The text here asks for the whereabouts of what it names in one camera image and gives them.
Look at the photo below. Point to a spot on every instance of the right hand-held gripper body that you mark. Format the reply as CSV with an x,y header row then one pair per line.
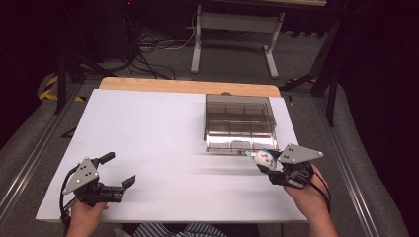
x,y
298,154

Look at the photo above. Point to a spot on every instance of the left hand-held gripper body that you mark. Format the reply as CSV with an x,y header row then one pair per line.
x,y
84,177

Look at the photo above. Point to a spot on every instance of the white and blue plush toy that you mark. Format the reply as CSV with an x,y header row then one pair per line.
x,y
265,159

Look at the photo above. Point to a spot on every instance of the clear plastic drawer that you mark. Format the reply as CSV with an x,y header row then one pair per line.
x,y
227,143

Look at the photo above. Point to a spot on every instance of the smoky clear drawer box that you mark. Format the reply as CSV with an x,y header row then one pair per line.
x,y
238,110

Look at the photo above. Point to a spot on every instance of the person's left hand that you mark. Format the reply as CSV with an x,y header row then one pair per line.
x,y
86,215

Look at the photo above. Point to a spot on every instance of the person's right hand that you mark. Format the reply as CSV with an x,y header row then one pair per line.
x,y
309,197

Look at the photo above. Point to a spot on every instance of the white board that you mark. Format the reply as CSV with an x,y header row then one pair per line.
x,y
148,158

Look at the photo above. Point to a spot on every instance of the person's striped clothing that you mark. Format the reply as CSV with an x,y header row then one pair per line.
x,y
178,230

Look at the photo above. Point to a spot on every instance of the black metal stand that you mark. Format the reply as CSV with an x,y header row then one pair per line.
x,y
331,85
61,85

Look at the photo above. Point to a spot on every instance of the yellow and black floor tape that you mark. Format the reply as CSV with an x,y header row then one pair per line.
x,y
49,94

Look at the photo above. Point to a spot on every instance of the wooden table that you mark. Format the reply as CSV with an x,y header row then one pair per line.
x,y
171,86

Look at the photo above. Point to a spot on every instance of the aluminium rail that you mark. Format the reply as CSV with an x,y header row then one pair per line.
x,y
33,158
346,171

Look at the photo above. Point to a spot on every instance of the white metal desk frame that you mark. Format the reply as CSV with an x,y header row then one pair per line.
x,y
237,22

